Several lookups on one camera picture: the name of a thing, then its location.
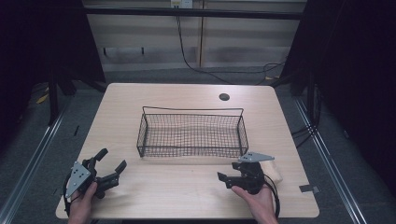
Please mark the black horizontal bar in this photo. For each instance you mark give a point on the black horizontal bar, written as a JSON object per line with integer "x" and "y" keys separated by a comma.
{"x": 193, "y": 12}

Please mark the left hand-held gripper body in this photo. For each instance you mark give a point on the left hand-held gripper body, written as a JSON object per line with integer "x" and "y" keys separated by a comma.
{"x": 79, "y": 178}

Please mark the yellow tape piece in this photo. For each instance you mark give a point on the yellow tape piece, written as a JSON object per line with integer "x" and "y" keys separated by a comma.
{"x": 42, "y": 98}

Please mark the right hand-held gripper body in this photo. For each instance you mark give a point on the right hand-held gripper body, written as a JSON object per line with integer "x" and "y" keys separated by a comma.
{"x": 250, "y": 175}

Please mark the person's right hand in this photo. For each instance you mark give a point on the person's right hand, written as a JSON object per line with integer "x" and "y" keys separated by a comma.
{"x": 259, "y": 203}

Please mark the cream soft object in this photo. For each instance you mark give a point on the cream soft object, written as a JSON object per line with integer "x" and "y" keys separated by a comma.
{"x": 274, "y": 172}

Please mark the metal floor rail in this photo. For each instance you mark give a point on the metal floor rail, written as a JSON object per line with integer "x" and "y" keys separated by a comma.
{"x": 330, "y": 161}
{"x": 34, "y": 161}

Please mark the black curtain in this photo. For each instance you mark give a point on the black curtain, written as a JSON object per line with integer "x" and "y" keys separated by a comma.
{"x": 355, "y": 77}
{"x": 37, "y": 46}

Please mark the white wall socket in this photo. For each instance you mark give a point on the white wall socket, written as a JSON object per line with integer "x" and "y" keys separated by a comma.
{"x": 181, "y": 3}

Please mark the person's left hand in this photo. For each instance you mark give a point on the person's left hand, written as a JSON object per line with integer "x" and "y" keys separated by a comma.
{"x": 82, "y": 202}

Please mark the black stand post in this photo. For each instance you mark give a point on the black stand post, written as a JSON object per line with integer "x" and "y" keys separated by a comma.
{"x": 53, "y": 99}

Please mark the grey tape strip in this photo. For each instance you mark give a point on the grey tape strip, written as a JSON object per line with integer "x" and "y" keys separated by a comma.
{"x": 309, "y": 188}

